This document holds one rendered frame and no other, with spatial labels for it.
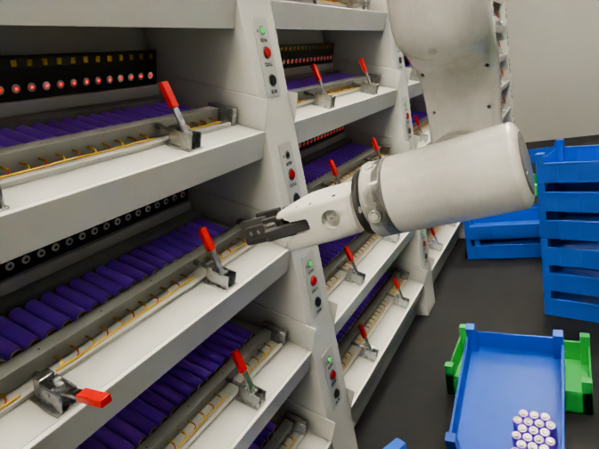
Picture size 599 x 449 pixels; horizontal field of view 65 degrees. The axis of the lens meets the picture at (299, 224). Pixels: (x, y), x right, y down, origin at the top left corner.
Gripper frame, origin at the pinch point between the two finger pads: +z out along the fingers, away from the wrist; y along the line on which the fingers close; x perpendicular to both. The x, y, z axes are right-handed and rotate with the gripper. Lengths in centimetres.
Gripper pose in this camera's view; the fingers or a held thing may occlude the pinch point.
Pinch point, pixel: (264, 225)
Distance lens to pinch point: 61.4
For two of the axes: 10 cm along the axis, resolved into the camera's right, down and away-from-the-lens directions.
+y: 4.7, -3.3, 8.2
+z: -8.2, 1.9, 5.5
